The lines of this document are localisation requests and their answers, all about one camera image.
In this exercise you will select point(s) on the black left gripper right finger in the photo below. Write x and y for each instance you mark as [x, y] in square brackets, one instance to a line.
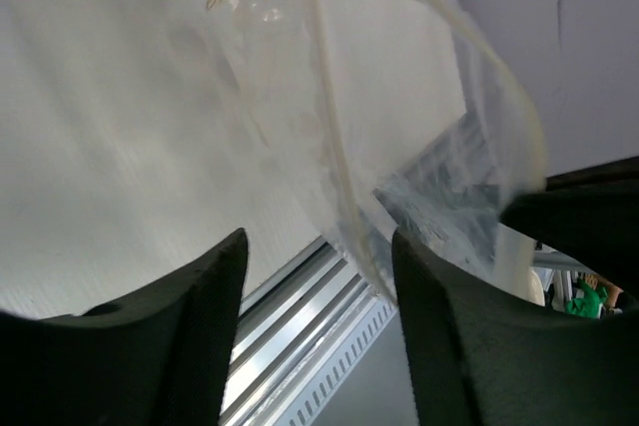
[478, 355]

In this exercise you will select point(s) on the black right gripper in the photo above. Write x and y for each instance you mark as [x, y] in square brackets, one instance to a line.
[590, 215]

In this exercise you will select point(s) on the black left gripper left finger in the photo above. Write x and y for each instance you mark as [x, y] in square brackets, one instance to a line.
[159, 355]

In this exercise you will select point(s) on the clear zip top bag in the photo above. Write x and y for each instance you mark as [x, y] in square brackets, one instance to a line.
[388, 114]

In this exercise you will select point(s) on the slotted white cable duct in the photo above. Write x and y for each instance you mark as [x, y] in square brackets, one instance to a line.
[309, 385]

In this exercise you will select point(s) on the aluminium mounting rail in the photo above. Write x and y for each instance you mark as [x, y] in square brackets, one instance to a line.
[281, 319]

